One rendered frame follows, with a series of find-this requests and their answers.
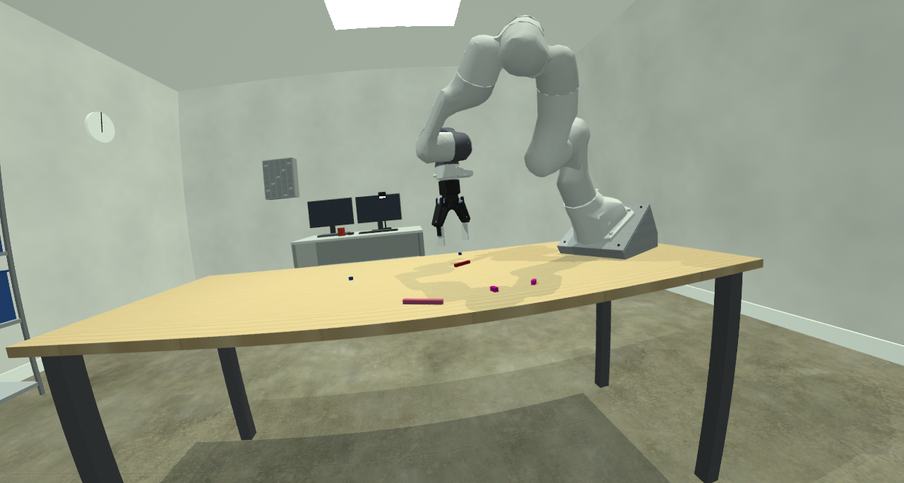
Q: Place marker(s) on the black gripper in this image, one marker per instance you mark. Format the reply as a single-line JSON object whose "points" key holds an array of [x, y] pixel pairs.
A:
{"points": [[449, 190]]}

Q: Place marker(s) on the pink rod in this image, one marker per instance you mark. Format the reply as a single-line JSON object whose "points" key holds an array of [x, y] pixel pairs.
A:
{"points": [[424, 301]]}

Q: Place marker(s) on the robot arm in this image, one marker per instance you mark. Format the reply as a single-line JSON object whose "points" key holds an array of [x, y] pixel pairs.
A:
{"points": [[560, 139]]}

